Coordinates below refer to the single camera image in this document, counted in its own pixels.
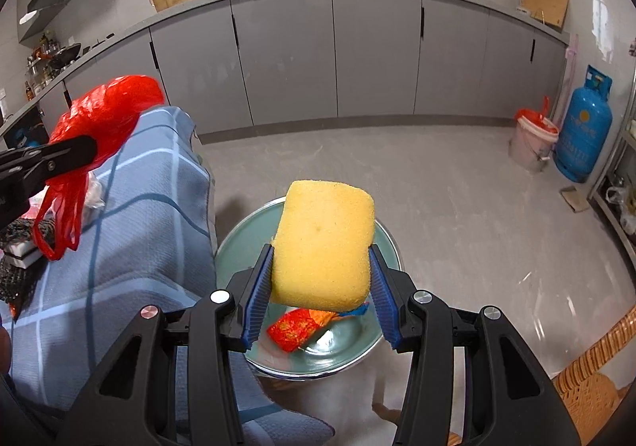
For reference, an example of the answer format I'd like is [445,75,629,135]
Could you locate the brown cardboard sheet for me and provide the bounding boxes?
[517,0,570,28]

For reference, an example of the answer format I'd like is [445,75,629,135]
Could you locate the pink mop handle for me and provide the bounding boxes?
[559,33,580,124]

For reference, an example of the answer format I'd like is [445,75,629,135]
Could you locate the clear crumpled plastic wrapper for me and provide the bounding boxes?
[79,175,107,211]

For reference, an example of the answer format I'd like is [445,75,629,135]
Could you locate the grey kitchen cabinets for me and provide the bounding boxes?
[37,0,570,134]

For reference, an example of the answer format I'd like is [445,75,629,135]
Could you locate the red snack packet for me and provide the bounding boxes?
[267,309,324,353]

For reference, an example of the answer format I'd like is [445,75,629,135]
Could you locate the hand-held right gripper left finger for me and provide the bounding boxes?
[57,243,276,446]

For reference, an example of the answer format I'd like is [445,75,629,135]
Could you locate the black wok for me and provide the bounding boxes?
[47,43,83,70]

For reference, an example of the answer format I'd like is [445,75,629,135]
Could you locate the yellow sponge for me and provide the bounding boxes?
[270,180,376,312]

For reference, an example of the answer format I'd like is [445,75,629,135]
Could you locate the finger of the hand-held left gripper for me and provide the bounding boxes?
[0,134,99,228]

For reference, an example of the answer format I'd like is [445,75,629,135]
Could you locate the seasoning bottle rack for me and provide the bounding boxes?
[27,31,65,79]

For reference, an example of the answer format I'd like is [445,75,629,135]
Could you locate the black gas stove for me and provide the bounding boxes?
[79,33,116,54]

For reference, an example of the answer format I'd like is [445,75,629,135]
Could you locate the green metal-rimmed basin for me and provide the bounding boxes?
[215,198,404,380]

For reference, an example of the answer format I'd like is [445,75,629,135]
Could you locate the white plastic bucket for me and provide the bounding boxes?
[508,120,560,173]

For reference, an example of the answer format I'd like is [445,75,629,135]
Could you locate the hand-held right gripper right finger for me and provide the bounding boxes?
[368,243,582,446]

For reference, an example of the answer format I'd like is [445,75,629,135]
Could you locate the cardboard scrap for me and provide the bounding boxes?
[560,185,592,213]

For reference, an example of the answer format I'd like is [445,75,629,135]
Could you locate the blue checked tablecloth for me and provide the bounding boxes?
[0,105,339,446]

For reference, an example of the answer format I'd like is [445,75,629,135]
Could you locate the wicker chair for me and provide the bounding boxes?
[447,304,636,446]

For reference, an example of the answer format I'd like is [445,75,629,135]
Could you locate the white foam block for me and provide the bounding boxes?
[2,241,43,269]

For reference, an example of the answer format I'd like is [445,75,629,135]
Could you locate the red bucket liner bag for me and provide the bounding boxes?
[514,95,560,135]

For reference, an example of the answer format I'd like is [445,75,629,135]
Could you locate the orange wrapper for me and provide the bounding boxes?
[310,309,345,328]

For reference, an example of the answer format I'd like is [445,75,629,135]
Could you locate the red plastic bag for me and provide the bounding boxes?
[32,75,166,262]

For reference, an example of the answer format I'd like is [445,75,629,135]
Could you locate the metal shelf rack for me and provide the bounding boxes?
[586,36,636,273]

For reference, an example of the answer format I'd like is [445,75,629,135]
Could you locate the black mesh net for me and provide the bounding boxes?
[0,217,56,305]

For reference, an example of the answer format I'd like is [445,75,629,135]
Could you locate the blue gas cylinder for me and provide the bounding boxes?
[554,64,613,183]

